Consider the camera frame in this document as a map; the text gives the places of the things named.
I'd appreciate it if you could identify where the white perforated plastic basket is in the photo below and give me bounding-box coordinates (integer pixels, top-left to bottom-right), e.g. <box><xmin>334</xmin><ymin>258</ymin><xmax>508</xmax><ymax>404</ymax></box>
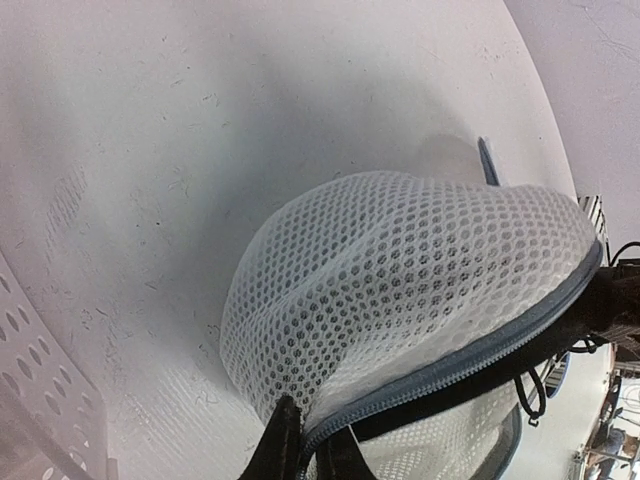
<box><xmin>1</xmin><ymin>259</ymin><xmax>118</xmax><ymax>479</ymax></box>

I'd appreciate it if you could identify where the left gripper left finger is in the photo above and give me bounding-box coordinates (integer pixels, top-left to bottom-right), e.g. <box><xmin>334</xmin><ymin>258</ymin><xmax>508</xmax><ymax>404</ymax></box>
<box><xmin>239</xmin><ymin>395</ymin><xmax>301</xmax><ymax>480</ymax></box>

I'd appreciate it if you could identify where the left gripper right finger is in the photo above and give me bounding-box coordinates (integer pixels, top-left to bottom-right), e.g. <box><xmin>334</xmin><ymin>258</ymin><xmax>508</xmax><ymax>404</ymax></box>
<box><xmin>316</xmin><ymin>427</ymin><xmax>375</xmax><ymax>480</ymax></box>

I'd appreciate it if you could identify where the white mesh laundry bag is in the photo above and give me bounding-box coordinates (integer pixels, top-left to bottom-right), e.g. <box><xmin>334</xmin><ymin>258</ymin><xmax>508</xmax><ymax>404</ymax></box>
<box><xmin>220</xmin><ymin>150</ymin><xmax>604</xmax><ymax>479</ymax></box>

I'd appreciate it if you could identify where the black bra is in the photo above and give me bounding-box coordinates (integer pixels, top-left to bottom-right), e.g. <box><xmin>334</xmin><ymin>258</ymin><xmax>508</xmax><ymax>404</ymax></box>
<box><xmin>349</xmin><ymin>269</ymin><xmax>640</xmax><ymax>444</ymax></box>

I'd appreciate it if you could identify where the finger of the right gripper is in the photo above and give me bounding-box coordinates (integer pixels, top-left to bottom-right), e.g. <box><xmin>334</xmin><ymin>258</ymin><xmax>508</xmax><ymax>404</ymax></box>
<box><xmin>585</xmin><ymin>267</ymin><xmax>639</xmax><ymax>350</ymax></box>

